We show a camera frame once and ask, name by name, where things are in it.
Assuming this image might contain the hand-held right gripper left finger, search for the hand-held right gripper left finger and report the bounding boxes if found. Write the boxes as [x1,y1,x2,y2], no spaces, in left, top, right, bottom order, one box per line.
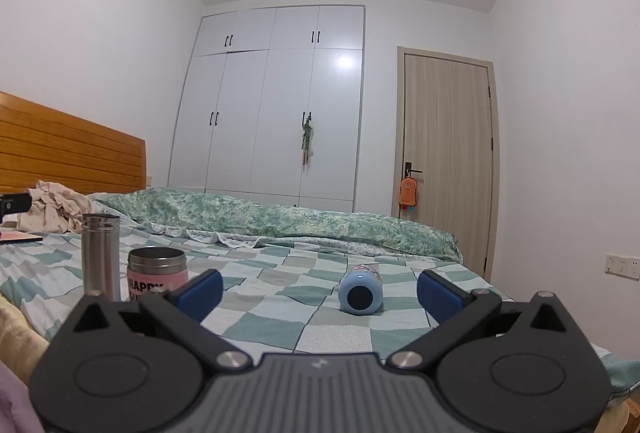
[60,269,254,371]

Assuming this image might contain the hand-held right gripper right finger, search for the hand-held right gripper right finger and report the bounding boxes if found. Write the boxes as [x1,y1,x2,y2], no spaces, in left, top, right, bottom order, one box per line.
[384,270,587,371]

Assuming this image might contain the blue bottle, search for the blue bottle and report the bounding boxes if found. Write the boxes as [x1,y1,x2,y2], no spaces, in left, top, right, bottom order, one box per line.
[338,264,385,316]

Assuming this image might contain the pink food jar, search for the pink food jar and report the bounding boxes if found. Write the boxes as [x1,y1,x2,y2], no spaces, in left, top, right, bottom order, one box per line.
[127,247,189,304]

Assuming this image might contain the orange hanging toy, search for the orange hanging toy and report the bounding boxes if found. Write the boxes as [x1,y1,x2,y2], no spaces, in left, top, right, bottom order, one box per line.
[399,177,420,210]

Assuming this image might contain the steel thermos flask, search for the steel thermos flask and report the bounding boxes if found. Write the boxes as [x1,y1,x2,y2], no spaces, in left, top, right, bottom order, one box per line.
[81,214,122,303]

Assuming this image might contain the green floral quilt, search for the green floral quilt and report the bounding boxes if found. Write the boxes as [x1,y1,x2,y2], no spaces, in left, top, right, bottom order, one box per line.
[87,186,464,264]

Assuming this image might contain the cream clothing pile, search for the cream clothing pile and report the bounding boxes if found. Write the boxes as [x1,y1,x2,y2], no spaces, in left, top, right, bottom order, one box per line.
[17,180,109,235]

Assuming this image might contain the wooden door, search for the wooden door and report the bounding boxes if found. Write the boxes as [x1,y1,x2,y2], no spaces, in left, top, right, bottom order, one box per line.
[397,46,501,285]

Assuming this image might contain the yellow blanket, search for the yellow blanket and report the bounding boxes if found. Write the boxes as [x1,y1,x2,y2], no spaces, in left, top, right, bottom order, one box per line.
[0,297,52,386]

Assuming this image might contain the green hanging ornament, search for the green hanging ornament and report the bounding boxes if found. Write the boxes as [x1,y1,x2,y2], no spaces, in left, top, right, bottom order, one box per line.
[300,111,316,166]

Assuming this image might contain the wooden headboard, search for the wooden headboard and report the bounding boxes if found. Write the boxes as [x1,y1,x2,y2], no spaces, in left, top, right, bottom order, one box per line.
[0,91,147,200]

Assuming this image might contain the white wardrobe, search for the white wardrobe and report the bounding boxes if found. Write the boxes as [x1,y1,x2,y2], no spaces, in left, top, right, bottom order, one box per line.
[167,4,366,214]

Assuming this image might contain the black device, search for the black device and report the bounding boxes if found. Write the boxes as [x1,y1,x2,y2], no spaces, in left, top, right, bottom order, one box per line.
[0,193,33,217]

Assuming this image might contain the pink cloth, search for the pink cloth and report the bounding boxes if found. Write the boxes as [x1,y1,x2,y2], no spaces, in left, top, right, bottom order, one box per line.
[0,357,47,433]

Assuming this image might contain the black door handle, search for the black door handle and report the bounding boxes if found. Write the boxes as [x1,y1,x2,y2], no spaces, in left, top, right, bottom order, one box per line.
[404,161,423,192]

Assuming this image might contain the white wall socket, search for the white wall socket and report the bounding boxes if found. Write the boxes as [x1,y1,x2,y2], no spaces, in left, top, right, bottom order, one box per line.
[604,253,640,282]

